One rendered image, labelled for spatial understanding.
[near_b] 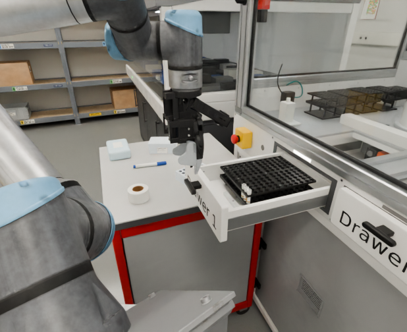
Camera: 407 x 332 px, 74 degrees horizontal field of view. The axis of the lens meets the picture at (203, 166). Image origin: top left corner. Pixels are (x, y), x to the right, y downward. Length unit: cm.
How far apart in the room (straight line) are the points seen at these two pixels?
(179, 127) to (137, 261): 56
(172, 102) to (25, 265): 41
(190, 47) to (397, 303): 73
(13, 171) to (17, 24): 24
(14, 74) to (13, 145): 377
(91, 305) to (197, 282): 85
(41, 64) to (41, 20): 419
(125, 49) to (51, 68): 414
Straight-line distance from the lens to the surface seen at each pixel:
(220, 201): 63
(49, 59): 471
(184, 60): 59
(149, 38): 59
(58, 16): 53
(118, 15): 52
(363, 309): 92
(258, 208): 70
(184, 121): 61
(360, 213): 74
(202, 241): 104
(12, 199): 39
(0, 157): 59
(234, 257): 118
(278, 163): 89
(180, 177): 102
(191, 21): 59
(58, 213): 39
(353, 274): 88
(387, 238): 67
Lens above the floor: 129
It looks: 28 degrees down
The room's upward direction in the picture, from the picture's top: straight up
